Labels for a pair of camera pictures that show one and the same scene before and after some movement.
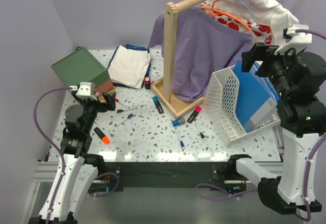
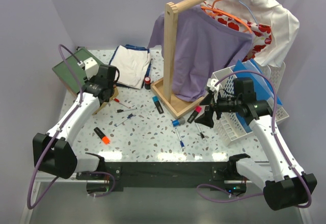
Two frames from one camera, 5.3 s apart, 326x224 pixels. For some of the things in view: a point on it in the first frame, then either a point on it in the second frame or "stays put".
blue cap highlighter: [157, 104] stays put
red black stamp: [147, 82] stays put
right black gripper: [257, 52] -> [206, 118]
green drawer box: [81, 66] stays put
